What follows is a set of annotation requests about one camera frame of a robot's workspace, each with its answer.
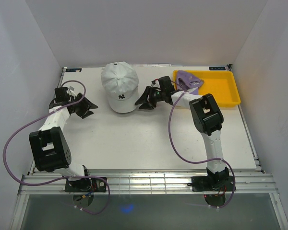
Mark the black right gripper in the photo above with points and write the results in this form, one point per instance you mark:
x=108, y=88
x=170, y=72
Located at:
x=143, y=99

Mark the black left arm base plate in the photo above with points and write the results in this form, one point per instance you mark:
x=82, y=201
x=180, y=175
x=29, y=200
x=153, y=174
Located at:
x=86, y=185

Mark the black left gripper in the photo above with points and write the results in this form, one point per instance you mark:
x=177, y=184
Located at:
x=86, y=105

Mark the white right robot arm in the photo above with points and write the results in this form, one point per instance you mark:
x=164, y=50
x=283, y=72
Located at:
x=208, y=121

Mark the yellow plastic bin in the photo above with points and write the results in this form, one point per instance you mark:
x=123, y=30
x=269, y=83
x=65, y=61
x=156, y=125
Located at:
x=220, y=83

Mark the aluminium mounting rail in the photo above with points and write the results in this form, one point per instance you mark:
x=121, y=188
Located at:
x=151, y=182

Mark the purple baseball cap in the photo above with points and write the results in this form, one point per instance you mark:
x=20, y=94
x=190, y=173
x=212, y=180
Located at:
x=188, y=82

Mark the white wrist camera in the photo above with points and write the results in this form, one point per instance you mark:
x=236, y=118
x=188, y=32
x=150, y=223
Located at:
x=153, y=83
x=71, y=92

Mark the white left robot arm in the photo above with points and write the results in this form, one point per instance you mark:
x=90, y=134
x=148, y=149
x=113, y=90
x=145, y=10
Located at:
x=49, y=147

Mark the white baseball cap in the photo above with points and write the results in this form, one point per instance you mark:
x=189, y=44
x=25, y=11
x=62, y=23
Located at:
x=120, y=82

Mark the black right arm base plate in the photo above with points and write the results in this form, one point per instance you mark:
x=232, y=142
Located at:
x=205, y=184

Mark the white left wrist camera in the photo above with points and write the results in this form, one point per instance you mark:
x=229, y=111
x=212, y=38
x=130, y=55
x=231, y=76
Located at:
x=71, y=92

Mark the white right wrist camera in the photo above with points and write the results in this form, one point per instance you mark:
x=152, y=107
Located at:
x=153, y=83

